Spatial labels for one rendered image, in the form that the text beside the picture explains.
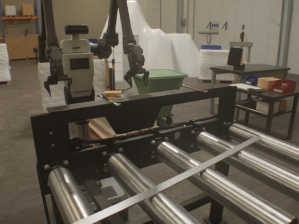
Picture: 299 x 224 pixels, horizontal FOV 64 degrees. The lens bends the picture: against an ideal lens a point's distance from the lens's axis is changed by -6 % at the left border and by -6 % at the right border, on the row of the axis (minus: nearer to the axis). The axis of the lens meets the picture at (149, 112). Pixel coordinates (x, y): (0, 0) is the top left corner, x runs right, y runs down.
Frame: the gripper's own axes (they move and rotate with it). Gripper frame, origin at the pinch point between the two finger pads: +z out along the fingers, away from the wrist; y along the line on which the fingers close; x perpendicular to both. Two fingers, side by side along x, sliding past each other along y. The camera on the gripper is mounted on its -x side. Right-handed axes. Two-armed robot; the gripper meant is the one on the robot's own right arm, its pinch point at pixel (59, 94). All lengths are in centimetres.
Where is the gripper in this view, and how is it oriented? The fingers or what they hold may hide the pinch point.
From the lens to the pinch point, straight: 135.0
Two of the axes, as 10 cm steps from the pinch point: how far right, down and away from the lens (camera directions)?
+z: 2.3, 9.6, -1.6
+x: -4.0, 2.5, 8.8
